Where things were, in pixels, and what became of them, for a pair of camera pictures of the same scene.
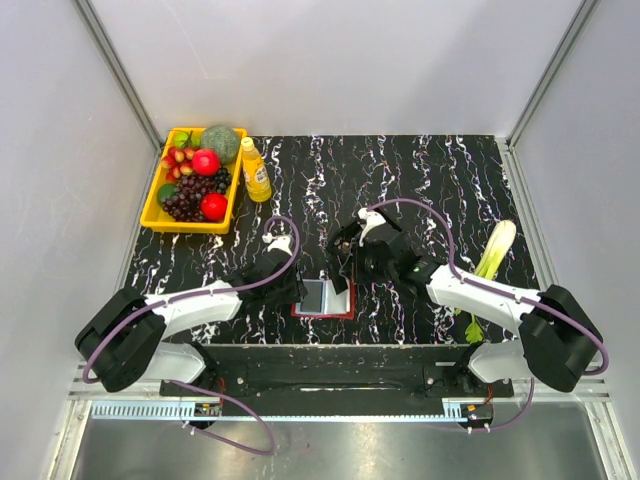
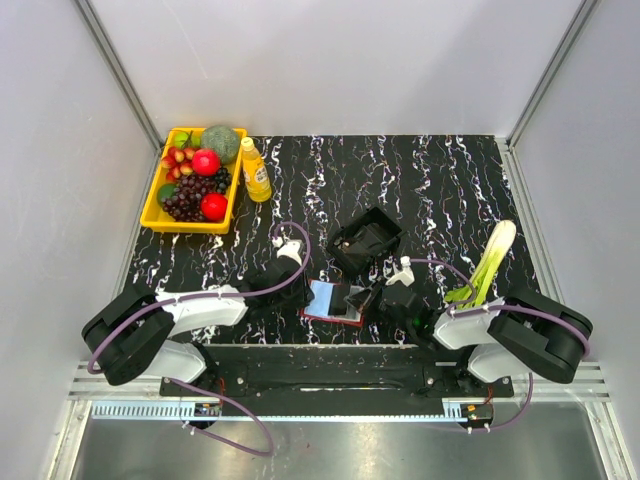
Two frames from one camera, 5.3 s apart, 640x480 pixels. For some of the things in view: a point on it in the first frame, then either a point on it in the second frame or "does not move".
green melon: [222, 139] does not move
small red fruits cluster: [177, 162] does not move
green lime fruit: [164, 191] does not move
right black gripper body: [373, 268] -> [409, 326]
